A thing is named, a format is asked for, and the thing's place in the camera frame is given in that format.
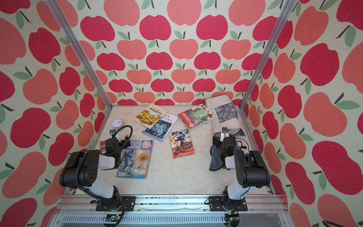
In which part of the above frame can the red manga book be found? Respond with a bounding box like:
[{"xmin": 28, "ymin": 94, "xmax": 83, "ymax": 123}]
[{"xmin": 169, "ymin": 130, "xmax": 195, "ymax": 159}]

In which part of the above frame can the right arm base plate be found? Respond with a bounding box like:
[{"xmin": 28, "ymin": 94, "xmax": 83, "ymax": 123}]
[{"xmin": 207, "ymin": 196, "xmax": 248, "ymax": 212}]

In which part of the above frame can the aluminium frame post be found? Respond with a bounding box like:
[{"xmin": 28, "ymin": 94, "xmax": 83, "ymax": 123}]
[
  {"xmin": 45, "ymin": 0, "xmax": 113, "ymax": 110},
  {"xmin": 239, "ymin": 0, "xmax": 298, "ymax": 111}
]

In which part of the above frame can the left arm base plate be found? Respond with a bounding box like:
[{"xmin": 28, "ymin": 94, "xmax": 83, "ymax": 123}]
[{"xmin": 95, "ymin": 196, "xmax": 136, "ymax": 212}]

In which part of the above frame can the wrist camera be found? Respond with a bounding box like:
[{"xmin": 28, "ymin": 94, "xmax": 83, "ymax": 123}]
[
  {"xmin": 221, "ymin": 127, "xmax": 229, "ymax": 138},
  {"xmin": 109, "ymin": 129, "xmax": 117, "ymax": 137}
]

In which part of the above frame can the right aluminium frame post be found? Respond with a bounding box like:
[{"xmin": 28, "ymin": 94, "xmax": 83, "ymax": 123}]
[{"xmin": 239, "ymin": 0, "xmax": 298, "ymax": 111}]

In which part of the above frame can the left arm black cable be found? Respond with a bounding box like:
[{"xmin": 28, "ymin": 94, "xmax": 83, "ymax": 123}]
[{"xmin": 74, "ymin": 125, "xmax": 134, "ymax": 191}]

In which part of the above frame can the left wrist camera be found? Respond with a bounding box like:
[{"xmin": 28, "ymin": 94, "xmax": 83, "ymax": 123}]
[{"xmin": 109, "ymin": 129, "xmax": 117, "ymax": 137}]

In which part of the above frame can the yellow picture book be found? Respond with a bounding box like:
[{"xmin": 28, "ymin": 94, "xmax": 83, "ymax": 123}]
[{"xmin": 134, "ymin": 104, "xmax": 168, "ymax": 129}]

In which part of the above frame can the blue science book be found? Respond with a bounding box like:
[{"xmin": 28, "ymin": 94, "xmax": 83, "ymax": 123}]
[{"xmin": 142, "ymin": 113, "xmax": 178, "ymax": 141}]

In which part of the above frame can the folded newspaper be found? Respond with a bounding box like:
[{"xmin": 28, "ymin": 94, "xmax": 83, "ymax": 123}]
[{"xmin": 206, "ymin": 95, "xmax": 245, "ymax": 137}]

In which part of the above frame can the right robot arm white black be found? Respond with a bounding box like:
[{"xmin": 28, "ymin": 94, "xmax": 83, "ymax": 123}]
[{"xmin": 209, "ymin": 128, "xmax": 270, "ymax": 210}]

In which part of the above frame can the aluminium front rail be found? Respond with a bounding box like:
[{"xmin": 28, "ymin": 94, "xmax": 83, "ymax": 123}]
[{"xmin": 46, "ymin": 194, "xmax": 293, "ymax": 227}]

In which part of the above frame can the grey microfibre cloth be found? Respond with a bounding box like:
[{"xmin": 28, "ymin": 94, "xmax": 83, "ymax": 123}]
[{"xmin": 209, "ymin": 145, "xmax": 222, "ymax": 171}]

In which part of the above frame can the red green book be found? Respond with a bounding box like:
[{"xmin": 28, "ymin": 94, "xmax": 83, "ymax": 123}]
[{"xmin": 178, "ymin": 104, "xmax": 215, "ymax": 131}]

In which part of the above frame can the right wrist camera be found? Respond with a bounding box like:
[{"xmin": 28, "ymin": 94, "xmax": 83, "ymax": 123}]
[{"xmin": 221, "ymin": 127, "xmax": 229, "ymax": 138}]

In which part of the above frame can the left aluminium frame post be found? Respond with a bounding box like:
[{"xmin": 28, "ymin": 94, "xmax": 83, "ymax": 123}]
[{"xmin": 45, "ymin": 0, "xmax": 113, "ymax": 110}]

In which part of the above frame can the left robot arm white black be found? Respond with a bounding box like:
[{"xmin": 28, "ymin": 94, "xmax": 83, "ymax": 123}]
[{"xmin": 59, "ymin": 136, "xmax": 130, "ymax": 207}]

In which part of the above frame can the white round tape roll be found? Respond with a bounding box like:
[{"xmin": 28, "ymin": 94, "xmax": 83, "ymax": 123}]
[{"xmin": 112, "ymin": 119, "xmax": 123, "ymax": 128}]

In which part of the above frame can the purple candy bag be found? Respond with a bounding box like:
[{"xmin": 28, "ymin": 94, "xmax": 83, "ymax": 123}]
[{"xmin": 100, "ymin": 141, "xmax": 106, "ymax": 154}]

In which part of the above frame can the blue sunflower magazine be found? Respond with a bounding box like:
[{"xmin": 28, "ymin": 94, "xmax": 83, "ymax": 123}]
[{"xmin": 116, "ymin": 140, "xmax": 153, "ymax": 179}]

